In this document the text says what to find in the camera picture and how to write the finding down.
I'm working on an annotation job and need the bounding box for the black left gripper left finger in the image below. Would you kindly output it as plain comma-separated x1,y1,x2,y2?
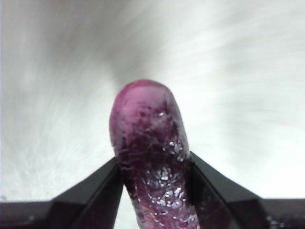
0,156,125,229

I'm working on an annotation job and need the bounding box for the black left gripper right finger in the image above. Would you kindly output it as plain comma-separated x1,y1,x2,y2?
190,152,305,229

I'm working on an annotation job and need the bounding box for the purple eggplant green stem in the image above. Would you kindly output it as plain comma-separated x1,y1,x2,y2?
109,79,203,229

